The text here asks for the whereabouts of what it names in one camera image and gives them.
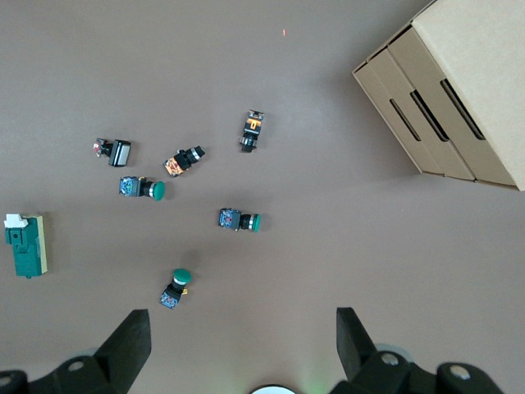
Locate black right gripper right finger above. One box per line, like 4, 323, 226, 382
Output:
330, 306, 509, 394

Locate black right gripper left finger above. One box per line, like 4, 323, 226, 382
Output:
0, 309, 153, 394

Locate white square push button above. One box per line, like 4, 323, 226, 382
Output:
93, 138, 133, 168

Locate green mushroom button blue base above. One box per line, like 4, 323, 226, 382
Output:
159, 268, 194, 311
118, 175, 167, 203
217, 207, 263, 234

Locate brown stepped cardboard box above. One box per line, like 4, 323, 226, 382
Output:
351, 0, 525, 193

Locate black selector switch orange base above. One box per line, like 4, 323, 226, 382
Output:
237, 109, 267, 155
163, 146, 206, 180

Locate green terminal block module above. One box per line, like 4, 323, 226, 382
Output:
3, 212, 53, 280

